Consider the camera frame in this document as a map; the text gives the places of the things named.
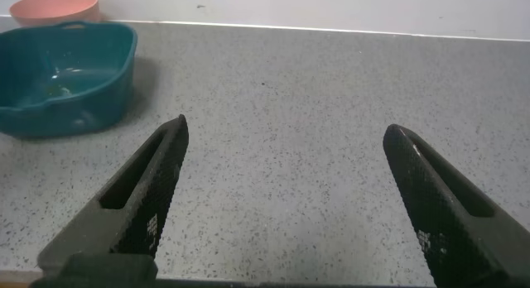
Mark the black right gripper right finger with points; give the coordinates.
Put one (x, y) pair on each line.
(451, 222)

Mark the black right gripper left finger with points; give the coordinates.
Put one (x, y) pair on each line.
(145, 205)

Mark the teal square plastic basin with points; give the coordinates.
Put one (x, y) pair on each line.
(66, 85)

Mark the pink bowl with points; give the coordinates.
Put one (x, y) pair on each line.
(54, 6)

